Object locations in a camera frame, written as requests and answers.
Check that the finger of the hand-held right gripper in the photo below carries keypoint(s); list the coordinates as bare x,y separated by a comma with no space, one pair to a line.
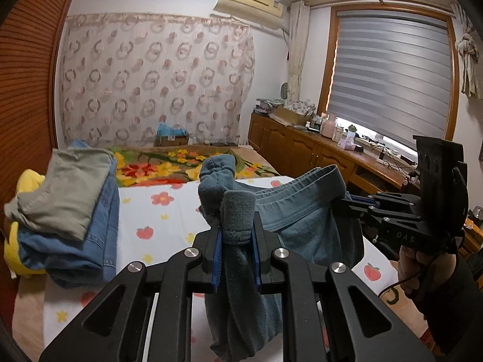
392,198
388,217

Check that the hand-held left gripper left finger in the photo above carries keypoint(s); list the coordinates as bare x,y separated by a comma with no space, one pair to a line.
216,264

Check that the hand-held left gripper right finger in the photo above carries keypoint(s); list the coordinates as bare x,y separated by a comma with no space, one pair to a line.
257,264

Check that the teal pants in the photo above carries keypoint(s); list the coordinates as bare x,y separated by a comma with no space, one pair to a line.
302,211

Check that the person's right forearm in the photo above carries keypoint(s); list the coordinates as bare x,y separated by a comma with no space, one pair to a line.
452,301

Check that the person's right hand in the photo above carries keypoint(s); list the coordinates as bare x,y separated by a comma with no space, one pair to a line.
409,267

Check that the fruit print bed sheet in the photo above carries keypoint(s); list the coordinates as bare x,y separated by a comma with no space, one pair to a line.
166,215

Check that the pink container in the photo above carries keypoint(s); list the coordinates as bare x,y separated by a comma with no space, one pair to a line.
329,130

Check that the wooden sideboard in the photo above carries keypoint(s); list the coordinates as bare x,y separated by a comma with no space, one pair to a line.
302,151

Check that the floral blanket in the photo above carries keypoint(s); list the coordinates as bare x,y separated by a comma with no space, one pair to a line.
158,166

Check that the striped window blind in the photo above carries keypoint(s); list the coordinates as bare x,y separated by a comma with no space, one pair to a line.
392,75

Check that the folded blue jeans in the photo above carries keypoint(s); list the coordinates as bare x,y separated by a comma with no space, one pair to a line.
90,249

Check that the small flat cardboard box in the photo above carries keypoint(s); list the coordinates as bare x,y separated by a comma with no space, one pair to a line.
169,141

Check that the open cardboard box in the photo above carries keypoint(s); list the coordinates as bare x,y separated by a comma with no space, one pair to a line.
288,115

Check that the knotted cream curtain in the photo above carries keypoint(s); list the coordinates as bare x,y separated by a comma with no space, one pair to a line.
469,60

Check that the pile of printed cloth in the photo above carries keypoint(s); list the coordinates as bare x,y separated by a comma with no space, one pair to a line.
268,103

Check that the folded olive green garment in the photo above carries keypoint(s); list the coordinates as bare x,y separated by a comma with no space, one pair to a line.
64,196

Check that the cream hanging curtain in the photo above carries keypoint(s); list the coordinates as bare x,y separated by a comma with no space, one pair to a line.
298,52

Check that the patterned lace curtain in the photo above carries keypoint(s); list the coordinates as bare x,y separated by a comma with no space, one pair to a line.
151,83

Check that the curtain rod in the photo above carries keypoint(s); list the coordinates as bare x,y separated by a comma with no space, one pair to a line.
415,3

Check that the yellow garment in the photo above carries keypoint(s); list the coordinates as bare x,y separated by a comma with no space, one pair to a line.
28,183

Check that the slatted wooden wardrobe door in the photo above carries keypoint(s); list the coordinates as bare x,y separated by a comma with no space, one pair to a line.
30,83

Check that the wooden window frame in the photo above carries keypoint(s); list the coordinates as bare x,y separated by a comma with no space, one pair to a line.
327,75

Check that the wall air conditioner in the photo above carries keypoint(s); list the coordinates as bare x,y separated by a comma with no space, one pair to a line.
249,5

